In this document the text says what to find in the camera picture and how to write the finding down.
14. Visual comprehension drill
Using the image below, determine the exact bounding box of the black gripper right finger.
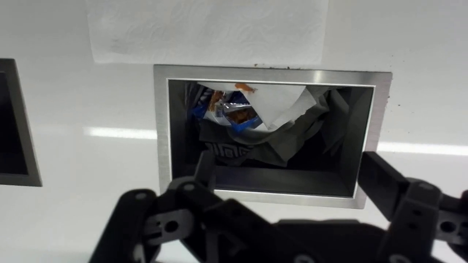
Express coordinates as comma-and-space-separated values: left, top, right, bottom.
357, 151, 468, 263

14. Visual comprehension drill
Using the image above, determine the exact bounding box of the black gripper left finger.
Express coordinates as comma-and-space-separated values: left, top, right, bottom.
89, 151, 275, 263

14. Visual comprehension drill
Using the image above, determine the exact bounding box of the white tissue piece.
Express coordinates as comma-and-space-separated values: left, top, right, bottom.
86, 0, 329, 67

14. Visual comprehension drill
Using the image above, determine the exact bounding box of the steel-framed bin opening with trash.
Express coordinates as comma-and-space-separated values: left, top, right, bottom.
152, 63, 393, 210

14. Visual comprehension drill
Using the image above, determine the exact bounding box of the steel-framed empty bin opening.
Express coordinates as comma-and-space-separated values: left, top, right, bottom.
0, 57, 44, 189

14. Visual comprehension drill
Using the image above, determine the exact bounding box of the blue printed wrapper trash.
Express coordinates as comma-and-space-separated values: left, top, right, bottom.
189, 83, 266, 137

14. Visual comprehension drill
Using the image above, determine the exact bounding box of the crumpled white paper trash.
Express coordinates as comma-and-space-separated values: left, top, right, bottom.
213, 80, 319, 135

